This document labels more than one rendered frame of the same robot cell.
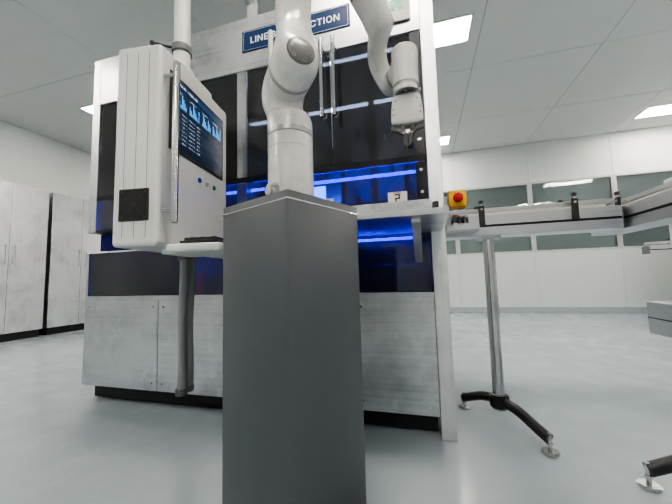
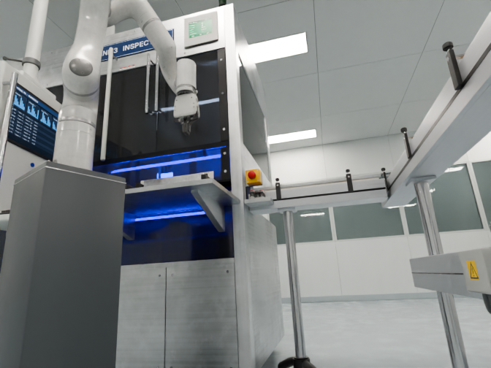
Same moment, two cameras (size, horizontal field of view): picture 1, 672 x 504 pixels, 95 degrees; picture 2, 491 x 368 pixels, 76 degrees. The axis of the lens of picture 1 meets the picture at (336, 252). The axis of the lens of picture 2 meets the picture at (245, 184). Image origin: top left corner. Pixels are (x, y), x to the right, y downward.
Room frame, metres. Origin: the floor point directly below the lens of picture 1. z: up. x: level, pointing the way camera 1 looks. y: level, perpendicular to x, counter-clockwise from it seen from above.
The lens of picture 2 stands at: (-0.23, -0.43, 0.52)
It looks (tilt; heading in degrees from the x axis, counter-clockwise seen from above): 16 degrees up; 358
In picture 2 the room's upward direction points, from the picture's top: 3 degrees counter-clockwise
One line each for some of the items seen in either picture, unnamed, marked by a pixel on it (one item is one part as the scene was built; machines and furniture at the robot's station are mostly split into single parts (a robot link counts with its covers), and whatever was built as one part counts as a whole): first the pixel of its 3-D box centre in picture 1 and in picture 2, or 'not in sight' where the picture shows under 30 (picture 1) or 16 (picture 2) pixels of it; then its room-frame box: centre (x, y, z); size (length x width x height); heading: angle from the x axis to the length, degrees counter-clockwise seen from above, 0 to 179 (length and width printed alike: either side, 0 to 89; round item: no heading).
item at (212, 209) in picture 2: (417, 243); (210, 212); (1.17, -0.31, 0.79); 0.34 x 0.03 x 0.13; 164
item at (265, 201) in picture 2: (461, 229); (260, 202); (1.35, -0.56, 0.87); 0.14 x 0.13 x 0.02; 164
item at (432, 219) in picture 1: (353, 228); (160, 202); (1.25, -0.08, 0.87); 0.70 x 0.48 x 0.02; 74
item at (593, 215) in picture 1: (522, 217); (313, 191); (1.37, -0.85, 0.92); 0.69 x 0.15 x 0.16; 74
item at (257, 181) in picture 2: (456, 200); (253, 177); (1.32, -0.53, 0.99); 0.08 x 0.07 x 0.07; 164
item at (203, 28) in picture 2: (386, 3); (200, 29); (1.35, -0.27, 1.96); 0.21 x 0.01 x 0.21; 74
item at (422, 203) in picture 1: (395, 216); (190, 190); (1.16, -0.23, 0.90); 0.34 x 0.26 x 0.04; 164
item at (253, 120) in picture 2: not in sight; (255, 127); (1.78, -0.59, 1.50); 0.85 x 0.01 x 0.59; 164
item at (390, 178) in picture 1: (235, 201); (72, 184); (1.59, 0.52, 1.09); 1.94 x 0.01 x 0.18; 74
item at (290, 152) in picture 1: (290, 173); (74, 152); (0.80, 0.11, 0.95); 0.19 x 0.19 x 0.18
